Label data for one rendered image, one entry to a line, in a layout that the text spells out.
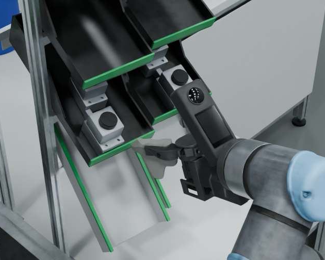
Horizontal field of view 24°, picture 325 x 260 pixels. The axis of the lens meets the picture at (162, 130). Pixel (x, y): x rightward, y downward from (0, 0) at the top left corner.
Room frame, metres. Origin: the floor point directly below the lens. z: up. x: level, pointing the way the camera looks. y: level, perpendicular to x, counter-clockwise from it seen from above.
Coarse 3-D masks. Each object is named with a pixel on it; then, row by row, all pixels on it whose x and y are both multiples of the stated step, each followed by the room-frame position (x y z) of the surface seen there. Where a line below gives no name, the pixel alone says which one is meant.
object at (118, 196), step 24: (72, 144) 1.04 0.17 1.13; (72, 168) 0.98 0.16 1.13; (96, 168) 1.02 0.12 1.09; (120, 168) 1.04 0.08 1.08; (144, 168) 1.02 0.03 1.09; (96, 192) 0.99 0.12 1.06; (120, 192) 1.00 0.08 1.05; (144, 192) 1.02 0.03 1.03; (96, 216) 0.93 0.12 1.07; (120, 216) 0.97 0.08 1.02; (144, 216) 0.98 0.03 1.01; (168, 216) 0.97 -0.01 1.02; (120, 240) 0.93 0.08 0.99
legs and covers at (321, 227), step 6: (318, 222) 1.16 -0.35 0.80; (324, 222) 1.17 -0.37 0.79; (312, 228) 1.14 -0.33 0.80; (318, 228) 1.16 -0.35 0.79; (324, 228) 1.18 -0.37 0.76; (312, 234) 1.16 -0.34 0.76; (318, 234) 1.16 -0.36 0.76; (324, 234) 1.18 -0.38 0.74; (306, 240) 1.18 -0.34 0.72; (312, 240) 1.16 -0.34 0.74; (318, 240) 1.16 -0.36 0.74; (324, 240) 1.19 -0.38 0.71; (312, 246) 1.16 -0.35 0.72; (318, 246) 1.18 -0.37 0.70
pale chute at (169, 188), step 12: (168, 120) 1.16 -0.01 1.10; (156, 132) 1.13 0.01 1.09; (168, 132) 1.14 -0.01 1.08; (180, 132) 1.15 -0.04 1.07; (168, 168) 1.08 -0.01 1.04; (180, 168) 1.09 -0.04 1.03; (156, 180) 1.03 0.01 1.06; (168, 180) 1.07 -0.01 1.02; (168, 192) 1.05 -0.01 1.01; (180, 192) 1.06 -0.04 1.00; (168, 204) 1.00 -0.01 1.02
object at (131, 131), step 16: (16, 16) 1.10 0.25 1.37; (16, 32) 1.10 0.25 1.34; (16, 48) 1.11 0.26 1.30; (48, 48) 1.13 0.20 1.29; (48, 64) 1.09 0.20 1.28; (64, 64) 1.10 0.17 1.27; (48, 80) 1.01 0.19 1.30; (64, 80) 1.07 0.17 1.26; (112, 80) 1.09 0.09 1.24; (64, 96) 1.04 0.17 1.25; (112, 96) 1.06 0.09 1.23; (128, 96) 1.05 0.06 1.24; (64, 112) 1.01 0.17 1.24; (80, 112) 1.02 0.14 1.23; (128, 112) 1.04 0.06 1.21; (64, 128) 0.98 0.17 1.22; (80, 128) 0.99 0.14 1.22; (128, 128) 1.01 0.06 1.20; (144, 128) 1.01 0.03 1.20; (80, 144) 0.94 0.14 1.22; (128, 144) 0.96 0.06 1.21; (96, 160) 0.92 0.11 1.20
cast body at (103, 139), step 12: (108, 108) 0.98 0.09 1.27; (96, 120) 0.95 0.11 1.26; (108, 120) 0.95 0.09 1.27; (84, 132) 0.98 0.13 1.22; (96, 132) 0.94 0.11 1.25; (108, 132) 0.94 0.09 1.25; (120, 132) 0.96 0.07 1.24; (96, 144) 0.94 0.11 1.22; (108, 144) 0.94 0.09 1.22; (120, 144) 0.95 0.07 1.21
